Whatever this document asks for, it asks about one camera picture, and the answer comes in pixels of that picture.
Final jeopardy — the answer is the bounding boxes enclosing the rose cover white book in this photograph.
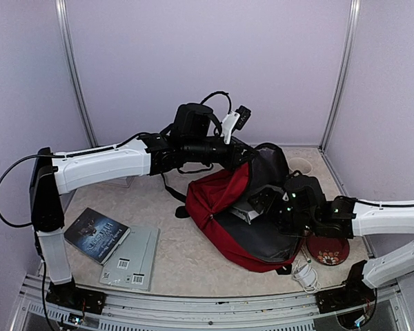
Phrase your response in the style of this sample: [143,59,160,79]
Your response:
[104,177,133,188]

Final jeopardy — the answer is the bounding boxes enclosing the aluminium frame post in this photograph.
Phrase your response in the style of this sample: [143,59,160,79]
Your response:
[55,0,98,148]
[319,0,362,154]

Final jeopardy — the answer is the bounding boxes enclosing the white charger with cable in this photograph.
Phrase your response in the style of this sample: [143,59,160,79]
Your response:
[291,260,322,294]

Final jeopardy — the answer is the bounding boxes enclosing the dark blue heights book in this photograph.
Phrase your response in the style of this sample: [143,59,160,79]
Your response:
[64,208,131,265]

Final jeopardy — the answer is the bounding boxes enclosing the aluminium frame right post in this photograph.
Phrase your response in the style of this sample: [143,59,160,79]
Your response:
[319,0,362,154]

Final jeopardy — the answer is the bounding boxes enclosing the red student backpack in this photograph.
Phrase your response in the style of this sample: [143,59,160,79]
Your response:
[176,143,303,275]

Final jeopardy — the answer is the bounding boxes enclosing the white floral mug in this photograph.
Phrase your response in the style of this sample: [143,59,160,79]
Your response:
[288,157,313,174]

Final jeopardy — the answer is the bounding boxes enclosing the red floral plate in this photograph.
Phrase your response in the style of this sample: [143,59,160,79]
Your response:
[306,236,350,266]

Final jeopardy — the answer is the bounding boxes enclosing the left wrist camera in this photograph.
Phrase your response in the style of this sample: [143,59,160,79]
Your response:
[221,106,251,144]

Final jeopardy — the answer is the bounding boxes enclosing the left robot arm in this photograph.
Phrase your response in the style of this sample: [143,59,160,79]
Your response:
[0,91,251,307]

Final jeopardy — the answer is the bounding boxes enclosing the grey ianra book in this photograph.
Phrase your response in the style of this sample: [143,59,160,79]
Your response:
[229,204,260,225]

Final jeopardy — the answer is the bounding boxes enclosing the aluminium front rail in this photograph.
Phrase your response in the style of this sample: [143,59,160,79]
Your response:
[10,285,411,331]

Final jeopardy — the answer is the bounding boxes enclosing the aluminium frame left post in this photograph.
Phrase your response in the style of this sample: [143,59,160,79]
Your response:
[55,0,98,148]

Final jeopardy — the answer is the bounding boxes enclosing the grey barcode book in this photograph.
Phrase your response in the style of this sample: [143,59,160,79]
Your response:
[99,226,160,291]

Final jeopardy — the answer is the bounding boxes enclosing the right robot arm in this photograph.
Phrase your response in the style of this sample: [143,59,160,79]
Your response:
[247,172,414,306]

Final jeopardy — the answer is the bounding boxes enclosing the white marker pen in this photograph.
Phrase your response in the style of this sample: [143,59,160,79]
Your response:
[301,248,311,263]

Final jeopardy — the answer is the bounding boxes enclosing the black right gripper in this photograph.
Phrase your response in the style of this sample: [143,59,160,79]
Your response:
[247,188,318,233]

